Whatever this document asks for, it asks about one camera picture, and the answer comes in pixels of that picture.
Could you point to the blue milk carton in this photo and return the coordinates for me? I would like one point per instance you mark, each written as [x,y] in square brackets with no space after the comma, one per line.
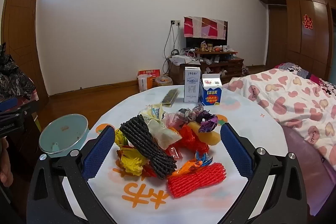
[211,94]

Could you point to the white and orange bag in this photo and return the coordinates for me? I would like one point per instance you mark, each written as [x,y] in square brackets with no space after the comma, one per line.
[143,83]

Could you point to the black foam net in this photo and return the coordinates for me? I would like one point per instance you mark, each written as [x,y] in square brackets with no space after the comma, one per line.
[147,145]

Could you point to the yellow translucent wrapper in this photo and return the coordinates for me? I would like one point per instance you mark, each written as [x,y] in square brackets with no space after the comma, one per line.
[207,138]

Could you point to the purple foil wrapper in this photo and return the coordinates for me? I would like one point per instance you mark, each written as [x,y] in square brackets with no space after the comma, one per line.
[207,121]

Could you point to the white milk carton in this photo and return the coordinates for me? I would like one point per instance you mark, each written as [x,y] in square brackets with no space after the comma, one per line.
[192,85]

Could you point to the red paper decoration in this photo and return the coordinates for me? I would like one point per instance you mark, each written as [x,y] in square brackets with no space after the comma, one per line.
[307,22]

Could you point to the red and pink cloth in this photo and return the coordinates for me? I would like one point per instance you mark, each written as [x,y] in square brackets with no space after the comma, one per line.
[204,27]

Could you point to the brown wooden door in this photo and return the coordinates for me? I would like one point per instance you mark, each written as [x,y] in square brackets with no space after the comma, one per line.
[23,43]

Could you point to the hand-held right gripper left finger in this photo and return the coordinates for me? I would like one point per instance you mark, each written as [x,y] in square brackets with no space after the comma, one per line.
[97,153]

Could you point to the clear plastic bag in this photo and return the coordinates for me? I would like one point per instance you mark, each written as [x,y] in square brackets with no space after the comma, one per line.
[162,134]

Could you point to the red foam net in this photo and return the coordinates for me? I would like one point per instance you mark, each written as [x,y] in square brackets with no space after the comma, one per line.
[197,179]

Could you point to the brown wooden television stand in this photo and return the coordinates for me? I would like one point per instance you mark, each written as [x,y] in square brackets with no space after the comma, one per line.
[181,71]

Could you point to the pink transparent wrapper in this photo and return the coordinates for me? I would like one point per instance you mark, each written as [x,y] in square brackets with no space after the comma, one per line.
[172,120]

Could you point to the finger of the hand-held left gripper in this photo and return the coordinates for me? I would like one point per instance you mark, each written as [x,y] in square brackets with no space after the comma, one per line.
[22,109]
[8,104]

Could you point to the wall socket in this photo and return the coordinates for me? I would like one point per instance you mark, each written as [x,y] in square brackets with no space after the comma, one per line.
[175,22]

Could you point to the dark wooden cabinet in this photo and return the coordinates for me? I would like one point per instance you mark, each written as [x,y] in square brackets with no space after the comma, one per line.
[26,140]

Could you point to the person's left hand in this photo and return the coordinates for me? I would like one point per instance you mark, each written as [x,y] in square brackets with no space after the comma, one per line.
[5,175]

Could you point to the brown striped candy wrapper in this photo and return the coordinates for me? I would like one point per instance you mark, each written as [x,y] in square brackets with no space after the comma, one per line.
[185,113]

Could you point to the purple bed sheet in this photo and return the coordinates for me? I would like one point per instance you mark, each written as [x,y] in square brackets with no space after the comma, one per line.
[302,166]

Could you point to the orange candy wrapper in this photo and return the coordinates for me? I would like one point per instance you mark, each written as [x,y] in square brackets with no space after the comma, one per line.
[189,166]

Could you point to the red wrapper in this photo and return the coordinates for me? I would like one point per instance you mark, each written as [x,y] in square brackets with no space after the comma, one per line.
[191,138]

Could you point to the white printed tablecloth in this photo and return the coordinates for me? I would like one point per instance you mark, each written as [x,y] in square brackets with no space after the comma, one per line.
[131,108]

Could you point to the orange cardboard box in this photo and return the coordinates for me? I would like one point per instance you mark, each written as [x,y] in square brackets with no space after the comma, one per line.
[151,73]

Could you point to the heart print blanket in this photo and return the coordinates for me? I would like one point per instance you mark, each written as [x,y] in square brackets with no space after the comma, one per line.
[288,98]

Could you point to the brown wooden wardrobe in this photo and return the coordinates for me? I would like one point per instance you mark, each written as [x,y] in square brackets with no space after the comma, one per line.
[302,29]

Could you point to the dark flat snack packet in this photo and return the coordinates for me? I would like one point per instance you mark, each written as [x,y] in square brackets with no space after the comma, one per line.
[169,97]

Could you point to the white flat box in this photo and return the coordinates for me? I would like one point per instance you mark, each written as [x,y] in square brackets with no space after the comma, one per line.
[182,59]

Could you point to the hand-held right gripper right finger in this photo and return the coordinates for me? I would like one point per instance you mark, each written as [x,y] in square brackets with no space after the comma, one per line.
[237,153]

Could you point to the black printed plastic bag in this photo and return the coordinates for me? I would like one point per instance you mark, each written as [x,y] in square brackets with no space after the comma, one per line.
[13,79]

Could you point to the light blue plastic bin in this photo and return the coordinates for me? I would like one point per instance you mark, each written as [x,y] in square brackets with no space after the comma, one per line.
[63,132]

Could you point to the black television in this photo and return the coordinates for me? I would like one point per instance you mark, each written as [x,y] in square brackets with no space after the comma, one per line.
[194,43]

